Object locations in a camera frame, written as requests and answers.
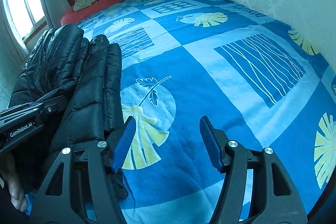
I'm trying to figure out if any person's left hand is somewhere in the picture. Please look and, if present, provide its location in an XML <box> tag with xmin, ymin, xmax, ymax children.
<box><xmin>1</xmin><ymin>153</ymin><xmax>28</xmax><ymax>212</ymax></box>

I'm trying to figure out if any red pillow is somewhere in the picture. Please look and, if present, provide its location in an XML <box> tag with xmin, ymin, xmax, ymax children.
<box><xmin>60</xmin><ymin>0</ymin><xmax>122</xmax><ymax>26</ymax></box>

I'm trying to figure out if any black quilted puffer jacket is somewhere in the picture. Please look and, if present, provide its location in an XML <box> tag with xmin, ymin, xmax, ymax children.
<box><xmin>9</xmin><ymin>24</ymin><xmax>123</xmax><ymax>196</ymax></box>

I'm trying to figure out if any small cream printed cushion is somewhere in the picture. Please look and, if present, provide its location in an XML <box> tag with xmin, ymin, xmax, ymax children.
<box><xmin>73</xmin><ymin>0</ymin><xmax>98</xmax><ymax>12</ymax></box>

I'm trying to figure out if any blue patterned bed sheet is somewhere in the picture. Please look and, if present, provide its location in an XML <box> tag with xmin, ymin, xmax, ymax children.
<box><xmin>24</xmin><ymin>0</ymin><xmax>336</xmax><ymax>224</ymax></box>

